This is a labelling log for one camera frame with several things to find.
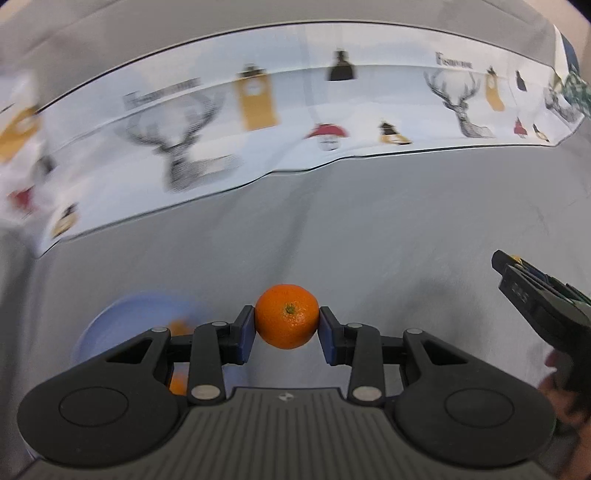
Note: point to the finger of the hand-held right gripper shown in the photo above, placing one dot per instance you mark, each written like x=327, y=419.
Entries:
x=501, y=259

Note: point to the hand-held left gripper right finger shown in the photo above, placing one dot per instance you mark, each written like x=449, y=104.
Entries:
x=327, y=337

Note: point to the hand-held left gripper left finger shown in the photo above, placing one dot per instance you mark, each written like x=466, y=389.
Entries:
x=245, y=334

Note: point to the orange mandarin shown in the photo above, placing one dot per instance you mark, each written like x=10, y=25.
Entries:
x=178, y=385
x=180, y=328
x=286, y=318

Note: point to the light blue plate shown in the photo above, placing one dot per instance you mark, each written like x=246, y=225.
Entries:
x=120, y=318

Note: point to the person's right hand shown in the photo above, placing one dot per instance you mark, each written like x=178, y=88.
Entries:
x=570, y=406

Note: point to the green checked cloth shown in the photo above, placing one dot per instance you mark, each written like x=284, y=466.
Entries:
x=579, y=92

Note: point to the grey blanket with deer print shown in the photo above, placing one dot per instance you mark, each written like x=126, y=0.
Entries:
x=369, y=97

